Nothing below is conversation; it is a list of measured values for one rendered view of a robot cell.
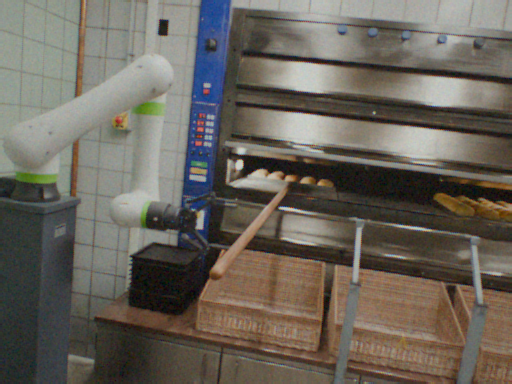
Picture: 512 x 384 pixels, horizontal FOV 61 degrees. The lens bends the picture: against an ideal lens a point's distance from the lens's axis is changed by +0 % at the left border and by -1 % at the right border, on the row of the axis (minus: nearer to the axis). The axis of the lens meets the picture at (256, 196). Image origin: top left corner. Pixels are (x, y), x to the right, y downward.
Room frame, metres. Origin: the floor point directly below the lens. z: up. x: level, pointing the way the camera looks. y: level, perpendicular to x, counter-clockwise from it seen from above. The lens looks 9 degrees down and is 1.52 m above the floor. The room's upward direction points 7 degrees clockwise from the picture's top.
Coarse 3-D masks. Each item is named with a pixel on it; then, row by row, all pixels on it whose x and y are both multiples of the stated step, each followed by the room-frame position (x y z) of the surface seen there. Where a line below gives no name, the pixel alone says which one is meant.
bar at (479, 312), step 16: (256, 208) 1.96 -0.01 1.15; (288, 208) 1.94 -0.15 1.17; (368, 224) 1.88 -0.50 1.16; (384, 224) 1.87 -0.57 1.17; (400, 224) 1.87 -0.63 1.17; (464, 240) 1.83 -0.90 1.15; (352, 272) 1.74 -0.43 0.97; (352, 288) 1.67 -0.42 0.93; (480, 288) 1.66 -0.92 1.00; (352, 304) 1.66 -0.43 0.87; (480, 304) 1.61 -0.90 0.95; (352, 320) 1.66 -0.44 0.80; (480, 320) 1.59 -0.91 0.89; (480, 336) 1.59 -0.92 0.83; (464, 352) 1.62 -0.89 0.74; (336, 368) 1.67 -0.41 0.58; (464, 368) 1.60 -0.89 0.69
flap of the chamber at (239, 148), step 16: (240, 144) 2.21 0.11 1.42; (304, 160) 2.29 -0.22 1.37; (320, 160) 2.21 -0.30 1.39; (336, 160) 2.14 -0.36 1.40; (352, 160) 2.12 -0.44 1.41; (368, 160) 2.11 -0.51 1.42; (416, 176) 2.23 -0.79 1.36; (432, 176) 2.16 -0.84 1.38; (448, 176) 2.09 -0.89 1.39; (464, 176) 2.04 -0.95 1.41; (480, 176) 2.04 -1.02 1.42
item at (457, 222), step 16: (240, 192) 2.35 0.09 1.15; (256, 192) 2.34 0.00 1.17; (272, 192) 2.33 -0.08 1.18; (336, 208) 2.27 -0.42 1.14; (352, 208) 2.26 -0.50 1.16; (368, 208) 2.25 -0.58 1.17; (384, 208) 2.24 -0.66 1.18; (448, 224) 2.19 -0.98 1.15; (464, 224) 2.18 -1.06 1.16; (480, 224) 2.17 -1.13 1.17; (496, 224) 2.17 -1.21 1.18
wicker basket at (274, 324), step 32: (256, 256) 2.28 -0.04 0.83; (288, 256) 2.27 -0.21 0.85; (224, 288) 2.25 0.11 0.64; (256, 288) 2.24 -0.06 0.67; (288, 288) 2.23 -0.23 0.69; (320, 288) 2.10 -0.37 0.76; (224, 320) 1.98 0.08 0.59; (256, 320) 1.82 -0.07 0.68; (288, 320) 1.81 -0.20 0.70; (320, 320) 1.79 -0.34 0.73
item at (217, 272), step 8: (288, 184) 2.50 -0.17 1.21; (280, 192) 2.16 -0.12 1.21; (272, 200) 1.90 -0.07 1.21; (272, 208) 1.75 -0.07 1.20; (264, 216) 1.56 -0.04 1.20; (256, 224) 1.41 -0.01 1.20; (248, 232) 1.29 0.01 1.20; (256, 232) 1.36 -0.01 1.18; (240, 240) 1.18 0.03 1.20; (248, 240) 1.24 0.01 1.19; (232, 248) 1.10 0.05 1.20; (240, 248) 1.13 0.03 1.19; (224, 256) 1.02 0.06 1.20; (232, 256) 1.04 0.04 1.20; (216, 264) 0.96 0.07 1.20; (224, 264) 0.97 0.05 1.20; (216, 272) 0.93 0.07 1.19; (224, 272) 0.95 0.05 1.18; (216, 280) 0.93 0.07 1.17
